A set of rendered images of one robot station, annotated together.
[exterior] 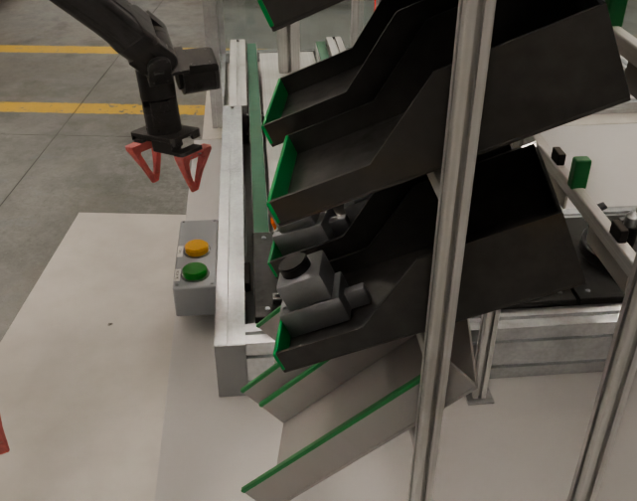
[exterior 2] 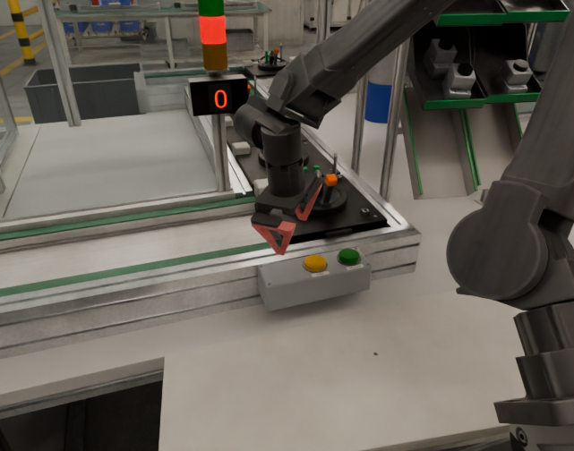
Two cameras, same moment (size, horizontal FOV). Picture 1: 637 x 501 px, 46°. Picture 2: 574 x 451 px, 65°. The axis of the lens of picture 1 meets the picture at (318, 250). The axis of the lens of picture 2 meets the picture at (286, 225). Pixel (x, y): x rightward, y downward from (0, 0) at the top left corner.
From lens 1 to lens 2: 1.56 m
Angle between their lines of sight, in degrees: 82
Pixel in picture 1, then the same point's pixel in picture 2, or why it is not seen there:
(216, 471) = not seen: hidden behind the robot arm
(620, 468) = (376, 165)
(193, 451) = not seen: hidden behind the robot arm
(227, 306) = (378, 236)
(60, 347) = (424, 378)
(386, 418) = (510, 109)
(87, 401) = (466, 334)
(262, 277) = (342, 223)
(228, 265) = (329, 245)
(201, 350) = (376, 290)
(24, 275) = not seen: outside the picture
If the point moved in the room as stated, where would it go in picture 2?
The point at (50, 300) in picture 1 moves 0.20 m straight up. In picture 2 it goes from (364, 421) to (379, 324)
